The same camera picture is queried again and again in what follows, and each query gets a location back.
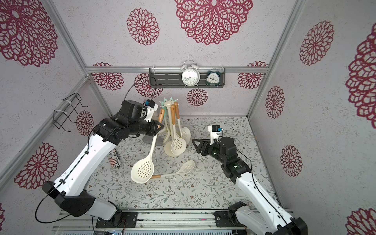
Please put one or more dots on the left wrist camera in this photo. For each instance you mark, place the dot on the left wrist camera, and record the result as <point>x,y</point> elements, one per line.
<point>152,110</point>

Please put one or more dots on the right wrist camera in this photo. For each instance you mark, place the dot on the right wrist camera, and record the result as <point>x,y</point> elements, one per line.
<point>215,132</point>

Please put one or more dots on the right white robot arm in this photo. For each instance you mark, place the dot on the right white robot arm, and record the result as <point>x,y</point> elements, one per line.
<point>271,218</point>

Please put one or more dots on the white alarm clock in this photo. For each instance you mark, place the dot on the white alarm clock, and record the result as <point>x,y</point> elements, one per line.
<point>190,73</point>

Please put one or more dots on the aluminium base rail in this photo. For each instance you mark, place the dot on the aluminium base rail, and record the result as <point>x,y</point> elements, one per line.
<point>162,222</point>

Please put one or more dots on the grey wall shelf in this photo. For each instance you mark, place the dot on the grey wall shelf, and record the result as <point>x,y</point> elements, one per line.
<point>173,79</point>

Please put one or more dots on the cream skimmer orange handle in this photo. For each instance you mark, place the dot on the cream skimmer orange handle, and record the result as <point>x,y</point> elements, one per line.
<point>178,145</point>

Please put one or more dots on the cream skimmer wooden handle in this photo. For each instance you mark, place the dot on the cream skimmer wooden handle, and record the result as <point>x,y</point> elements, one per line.
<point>184,131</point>

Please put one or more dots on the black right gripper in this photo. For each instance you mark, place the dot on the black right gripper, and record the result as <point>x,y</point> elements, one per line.
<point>206,147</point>

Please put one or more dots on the black wire wall rack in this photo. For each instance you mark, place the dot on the black wire wall rack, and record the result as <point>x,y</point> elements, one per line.
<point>61,116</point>

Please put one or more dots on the cream skimmer brown handle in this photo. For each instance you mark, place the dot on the cream skimmer brown handle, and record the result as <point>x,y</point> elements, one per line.
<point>143,170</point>

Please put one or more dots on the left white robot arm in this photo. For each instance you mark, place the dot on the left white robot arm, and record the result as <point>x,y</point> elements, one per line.
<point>68,190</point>

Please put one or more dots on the flag print rolled pouch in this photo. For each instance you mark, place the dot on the flag print rolled pouch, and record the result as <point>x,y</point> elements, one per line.
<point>114,159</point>

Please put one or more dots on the cream utensil rack stand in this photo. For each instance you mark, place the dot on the cream utensil rack stand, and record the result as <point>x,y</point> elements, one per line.
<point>167,147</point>

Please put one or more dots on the teal alarm clock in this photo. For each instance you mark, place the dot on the teal alarm clock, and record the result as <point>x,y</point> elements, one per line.
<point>213,78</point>

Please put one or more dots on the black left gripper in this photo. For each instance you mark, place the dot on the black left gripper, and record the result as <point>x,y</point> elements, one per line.
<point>153,130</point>

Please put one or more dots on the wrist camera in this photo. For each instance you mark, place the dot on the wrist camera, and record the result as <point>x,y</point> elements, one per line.
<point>152,110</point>
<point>215,132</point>

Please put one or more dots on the cream skimmer tan handle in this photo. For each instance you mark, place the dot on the cream skimmer tan handle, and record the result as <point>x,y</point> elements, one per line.
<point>185,168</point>

